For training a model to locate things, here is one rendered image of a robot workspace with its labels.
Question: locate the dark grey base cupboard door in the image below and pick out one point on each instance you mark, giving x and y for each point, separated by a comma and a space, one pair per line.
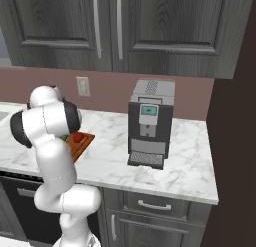
146, 231

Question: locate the black dishwasher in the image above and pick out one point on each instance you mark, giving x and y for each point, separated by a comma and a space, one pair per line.
23, 207

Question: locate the green bell pepper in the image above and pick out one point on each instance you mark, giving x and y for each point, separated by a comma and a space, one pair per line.
64, 137

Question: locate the dark grey drawer front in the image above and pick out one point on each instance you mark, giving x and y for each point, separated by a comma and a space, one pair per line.
156, 204

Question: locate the wooden cutting board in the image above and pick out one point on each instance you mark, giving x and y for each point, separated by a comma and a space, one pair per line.
81, 144

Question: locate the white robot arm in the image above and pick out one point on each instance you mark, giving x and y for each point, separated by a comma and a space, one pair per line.
53, 157

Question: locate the white sink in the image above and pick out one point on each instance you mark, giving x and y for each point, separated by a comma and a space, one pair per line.
5, 112

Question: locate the dark grey wall cupboard door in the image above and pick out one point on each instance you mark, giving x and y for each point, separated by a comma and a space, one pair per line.
56, 27
176, 31

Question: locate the white wall socket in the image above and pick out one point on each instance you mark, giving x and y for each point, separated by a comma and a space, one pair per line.
83, 86

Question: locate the red tomato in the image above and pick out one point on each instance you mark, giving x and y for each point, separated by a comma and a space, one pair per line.
78, 137

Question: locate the grey coffee machine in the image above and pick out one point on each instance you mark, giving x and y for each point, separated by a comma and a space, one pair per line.
150, 124

